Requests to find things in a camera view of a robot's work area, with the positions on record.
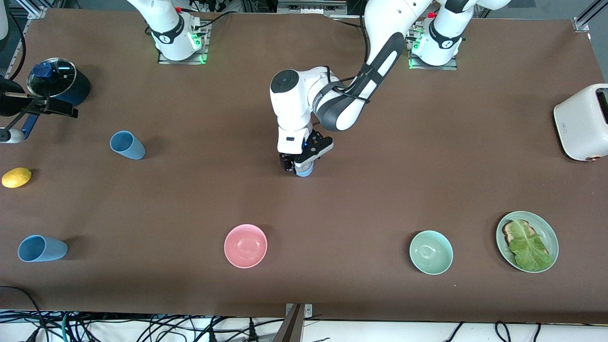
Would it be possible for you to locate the dark blue saucepan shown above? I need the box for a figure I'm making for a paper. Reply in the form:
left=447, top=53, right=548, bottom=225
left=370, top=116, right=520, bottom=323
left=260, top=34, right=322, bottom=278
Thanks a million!
left=21, top=64, right=91, bottom=141

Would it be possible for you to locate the glass lid blue knob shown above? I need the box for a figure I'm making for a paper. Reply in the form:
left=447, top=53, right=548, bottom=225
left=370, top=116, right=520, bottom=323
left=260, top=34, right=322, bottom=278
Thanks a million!
left=27, top=57, right=77, bottom=98

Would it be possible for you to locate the yellow lemon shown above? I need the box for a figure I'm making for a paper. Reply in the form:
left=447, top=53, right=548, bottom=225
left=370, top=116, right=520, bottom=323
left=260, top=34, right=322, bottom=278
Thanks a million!
left=1, top=167, right=33, bottom=189

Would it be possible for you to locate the pink bowl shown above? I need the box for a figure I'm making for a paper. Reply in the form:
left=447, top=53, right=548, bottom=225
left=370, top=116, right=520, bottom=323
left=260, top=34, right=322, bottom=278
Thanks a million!
left=224, top=224, right=268, bottom=269

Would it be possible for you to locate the grey power strip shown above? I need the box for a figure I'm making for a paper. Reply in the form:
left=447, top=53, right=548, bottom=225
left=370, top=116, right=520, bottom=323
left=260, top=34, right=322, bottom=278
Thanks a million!
left=277, top=0, right=348, bottom=15

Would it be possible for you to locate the dark metal pole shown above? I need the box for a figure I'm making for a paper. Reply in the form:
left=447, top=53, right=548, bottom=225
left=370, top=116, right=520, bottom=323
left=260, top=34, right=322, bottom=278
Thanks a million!
left=273, top=304, right=305, bottom=342

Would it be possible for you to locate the mint green bowl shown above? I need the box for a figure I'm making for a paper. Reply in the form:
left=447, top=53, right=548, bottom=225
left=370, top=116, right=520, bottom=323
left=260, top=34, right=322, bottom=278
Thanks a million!
left=409, top=230, right=454, bottom=276

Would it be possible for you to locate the toast slice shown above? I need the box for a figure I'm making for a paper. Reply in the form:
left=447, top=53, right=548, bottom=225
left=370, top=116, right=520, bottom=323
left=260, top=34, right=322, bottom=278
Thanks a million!
left=502, top=220, right=550, bottom=257

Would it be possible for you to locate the green lettuce leaf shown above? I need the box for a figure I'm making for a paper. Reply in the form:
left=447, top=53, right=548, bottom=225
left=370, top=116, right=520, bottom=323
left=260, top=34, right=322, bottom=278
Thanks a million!
left=509, top=219, right=554, bottom=272

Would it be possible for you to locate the mint green plate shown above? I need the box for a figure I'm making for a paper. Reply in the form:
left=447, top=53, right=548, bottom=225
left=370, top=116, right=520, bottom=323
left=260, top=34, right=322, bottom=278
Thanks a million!
left=496, top=211, right=559, bottom=274

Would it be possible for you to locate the white toaster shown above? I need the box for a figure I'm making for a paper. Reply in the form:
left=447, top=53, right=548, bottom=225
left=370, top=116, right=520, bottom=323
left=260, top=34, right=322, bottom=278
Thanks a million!
left=553, top=83, right=608, bottom=162

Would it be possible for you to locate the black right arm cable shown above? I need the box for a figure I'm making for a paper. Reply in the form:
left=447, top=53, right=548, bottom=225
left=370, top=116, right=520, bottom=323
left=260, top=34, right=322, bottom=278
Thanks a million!
left=9, top=16, right=28, bottom=82

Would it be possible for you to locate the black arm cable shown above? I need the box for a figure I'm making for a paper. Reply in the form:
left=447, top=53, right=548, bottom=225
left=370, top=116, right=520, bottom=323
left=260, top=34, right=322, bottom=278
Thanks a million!
left=9, top=16, right=28, bottom=82
left=327, top=0, right=372, bottom=104

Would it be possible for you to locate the aluminium frame rail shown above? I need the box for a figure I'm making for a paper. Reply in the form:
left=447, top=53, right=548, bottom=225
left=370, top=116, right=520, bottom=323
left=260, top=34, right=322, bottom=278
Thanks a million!
left=572, top=0, right=608, bottom=33
left=0, top=0, right=49, bottom=76

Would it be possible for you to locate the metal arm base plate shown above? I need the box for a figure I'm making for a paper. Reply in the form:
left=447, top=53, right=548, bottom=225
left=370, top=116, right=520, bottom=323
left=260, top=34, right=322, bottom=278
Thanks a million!
left=407, top=24, right=458, bottom=71
left=157, top=19, right=210, bottom=65

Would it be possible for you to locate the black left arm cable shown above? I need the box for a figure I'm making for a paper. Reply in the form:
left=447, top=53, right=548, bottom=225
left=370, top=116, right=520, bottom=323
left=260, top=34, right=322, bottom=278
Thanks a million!
left=327, top=0, right=372, bottom=104

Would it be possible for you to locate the small metal bracket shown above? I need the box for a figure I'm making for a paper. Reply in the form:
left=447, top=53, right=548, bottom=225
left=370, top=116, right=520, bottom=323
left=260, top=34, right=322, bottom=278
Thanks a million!
left=285, top=303, right=314, bottom=318

